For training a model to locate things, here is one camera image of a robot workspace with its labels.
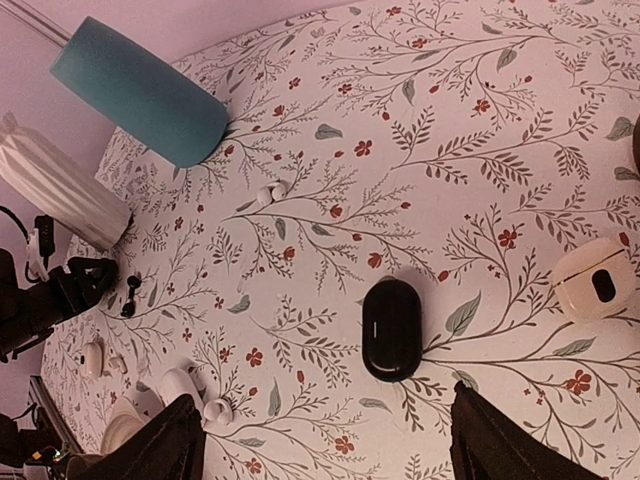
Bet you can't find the black stem earbud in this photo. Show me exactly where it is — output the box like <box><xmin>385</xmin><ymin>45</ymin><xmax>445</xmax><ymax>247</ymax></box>
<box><xmin>120</xmin><ymin>298</ymin><xmax>136</xmax><ymax>318</ymax></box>
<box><xmin>127</xmin><ymin>275</ymin><xmax>141</xmax><ymax>289</ymax></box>

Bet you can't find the floral table cloth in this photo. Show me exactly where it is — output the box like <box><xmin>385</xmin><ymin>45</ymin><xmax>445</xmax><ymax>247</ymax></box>
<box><xmin>42</xmin><ymin>1</ymin><xmax>639</xmax><ymax>479</ymax></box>

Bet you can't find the cream earbud case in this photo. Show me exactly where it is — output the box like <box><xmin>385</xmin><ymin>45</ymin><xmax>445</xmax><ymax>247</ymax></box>
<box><xmin>551</xmin><ymin>237</ymin><xmax>637</xmax><ymax>323</ymax></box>

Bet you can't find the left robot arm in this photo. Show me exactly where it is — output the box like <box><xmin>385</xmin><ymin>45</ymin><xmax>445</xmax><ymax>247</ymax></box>
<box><xmin>1</xmin><ymin>249</ymin><xmax>118</xmax><ymax>363</ymax></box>

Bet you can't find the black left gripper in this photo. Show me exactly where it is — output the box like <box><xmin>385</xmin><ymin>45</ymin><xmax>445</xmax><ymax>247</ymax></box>
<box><xmin>49</xmin><ymin>257</ymin><xmax>118</xmax><ymax>320</ymax></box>

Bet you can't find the dark brown tall cup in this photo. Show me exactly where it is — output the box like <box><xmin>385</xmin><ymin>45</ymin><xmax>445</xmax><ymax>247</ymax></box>
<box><xmin>631</xmin><ymin>116</ymin><xmax>640</xmax><ymax>173</ymax></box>

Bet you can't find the left aluminium frame post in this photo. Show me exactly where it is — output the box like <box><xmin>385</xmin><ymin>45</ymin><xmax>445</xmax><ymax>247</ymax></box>
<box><xmin>1</xmin><ymin>0</ymin><xmax>71</xmax><ymax>48</ymax></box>

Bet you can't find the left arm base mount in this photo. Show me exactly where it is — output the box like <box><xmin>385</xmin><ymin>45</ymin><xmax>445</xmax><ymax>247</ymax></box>
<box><xmin>1</xmin><ymin>414</ymin><xmax>63</xmax><ymax>469</ymax></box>

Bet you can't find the white earbud on cloth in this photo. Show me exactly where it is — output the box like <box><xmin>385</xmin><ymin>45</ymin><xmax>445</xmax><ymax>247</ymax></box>
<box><xmin>256</xmin><ymin>181</ymin><xmax>287</xmax><ymax>206</ymax></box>

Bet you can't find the white stem earbud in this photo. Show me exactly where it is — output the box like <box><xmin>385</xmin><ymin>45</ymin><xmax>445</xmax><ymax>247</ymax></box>
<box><xmin>107</xmin><ymin>355</ymin><xmax>128</xmax><ymax>374</ymax></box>

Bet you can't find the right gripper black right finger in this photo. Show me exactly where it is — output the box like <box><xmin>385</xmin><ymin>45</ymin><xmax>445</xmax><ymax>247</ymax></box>
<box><xmin>450</xmin><ymin>381</ymin><xmax>598</xmax><ymax>480</ymax></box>

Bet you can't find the white clip earbud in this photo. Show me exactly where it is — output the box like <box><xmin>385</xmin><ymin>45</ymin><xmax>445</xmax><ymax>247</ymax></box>
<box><xmin>203</xmin><ymin>398</ymin><xmax>234</xmax><ymax>425</ymax></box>

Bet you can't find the beige round plate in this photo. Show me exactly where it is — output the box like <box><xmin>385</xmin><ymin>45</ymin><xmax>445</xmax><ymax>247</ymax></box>
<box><xmin>100</xmin><ymin>385</ymin><xmax>164</xmax><ymax>455</ymax></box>

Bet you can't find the white open charging case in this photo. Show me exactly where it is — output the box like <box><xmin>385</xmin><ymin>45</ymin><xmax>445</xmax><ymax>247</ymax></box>
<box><xmin>158</xmin><ymin>368</ymin><xmax>204</xmax><ymax>412</ymax></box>

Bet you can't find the black oval charging case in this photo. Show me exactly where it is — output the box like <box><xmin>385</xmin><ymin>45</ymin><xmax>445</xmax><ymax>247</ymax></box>
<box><xmin>361</xmin><ymin>277</ymin><xmax>423</xmax><ymax>383</ymax></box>

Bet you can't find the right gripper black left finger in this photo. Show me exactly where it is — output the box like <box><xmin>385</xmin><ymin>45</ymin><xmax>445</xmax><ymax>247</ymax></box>
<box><xmin>67</xmin><ymin>394</ymin><xmax>205</xmax><ymax>479</ymax></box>

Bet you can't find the small white earbud case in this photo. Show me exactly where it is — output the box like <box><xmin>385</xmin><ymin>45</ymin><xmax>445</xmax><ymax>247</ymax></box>
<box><xmin>81</xmin><ymin>341</ymin><xmax>104</xmax><ymax>380</ymax></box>

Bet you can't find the teal cup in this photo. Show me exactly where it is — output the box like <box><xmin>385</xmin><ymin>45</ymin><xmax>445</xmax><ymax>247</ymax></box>
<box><xmin>50</xmin><ymin>17</ymin><xmax>229</xmax><ymax>168</ymax></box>

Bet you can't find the clear plastic cup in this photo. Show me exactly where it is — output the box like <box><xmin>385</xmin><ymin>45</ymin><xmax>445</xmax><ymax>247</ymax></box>
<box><xmin>1</xmin><ymin>112</ymin><xmax>131</xmax><ymax>251</ymax></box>

